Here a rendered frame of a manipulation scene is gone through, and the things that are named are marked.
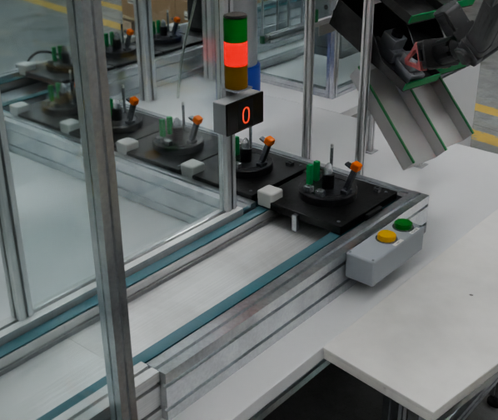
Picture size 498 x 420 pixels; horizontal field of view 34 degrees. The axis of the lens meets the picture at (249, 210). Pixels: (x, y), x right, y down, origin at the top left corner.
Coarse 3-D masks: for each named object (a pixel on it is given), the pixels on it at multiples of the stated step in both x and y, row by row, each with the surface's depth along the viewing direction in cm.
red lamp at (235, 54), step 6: (246, 42) 168; (228, 48) 168; (234, 48) 167; (240, 48) 167; (246, 48) 168; (228, 54) 168; (234, 54) 168; (240, 54) 168; (246, 54) 169; (228, 60) 169; (234, 60) 168; (240, 60) 168; (246, 60) 169; (228, 66) 169; (234, 66) 169; (240, 66) 169
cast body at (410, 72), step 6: (402, 54) 194; (414, 54) 192; (396, 60) 198; (402, 60) 194; (414, 60) 191; (396, 66) 196; (402, 66) 194; (408, 66) 193; (396, 72) 197; (402, 72) 195; (408, 72) 193; (414, 72) 193; (420, 72) 194; (402, 78) 195; (408, 78) 193; (414, 78) 193; (420, 78) 195
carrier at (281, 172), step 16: (240, 144) 221; (240, 160) 206; (256, 160) 206; (272, 160) 206; (288, 160) 211; (240, 176) 201; (256, 176) 201; (272, 176) 202; (288, 176) 202; (240, 192) 194; (256, 192) 194
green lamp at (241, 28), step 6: (246, 18) 166; (228, 24) 165; (234, 24) 165; (240, 24) 165; (246, 24) 166; (228, 30) 166; (234, 30) 165; (240, 30) 166; (246, 30) 167; (228, 36) 166; (234, 36) 166; (240, 36) 166; (246, 36) 167; (228, 42) 167; (234, 42) 167; (240, 42) 167
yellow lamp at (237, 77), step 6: (246, 66) 170; (228, 72) 170; (234, 72) 169; (240, 72) 170; (246, 72) 171; (228, 78) 170; (234, 78) 170; (240, 78) 170; (246, 78) 171; (228, 84) 171; (234, 84) 171; (240, 84) 171; (246, 84) 172
